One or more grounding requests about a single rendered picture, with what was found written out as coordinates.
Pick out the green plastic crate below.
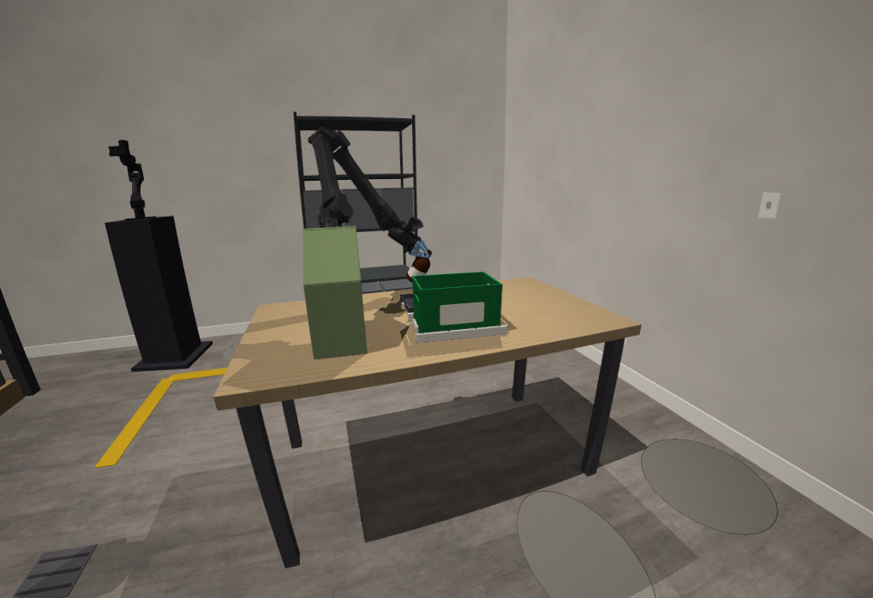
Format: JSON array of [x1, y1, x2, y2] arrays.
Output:
[[412, 272, 503, 333]]

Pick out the brown bottle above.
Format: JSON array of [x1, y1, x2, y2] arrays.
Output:
[[406, 249, 432, 283]]

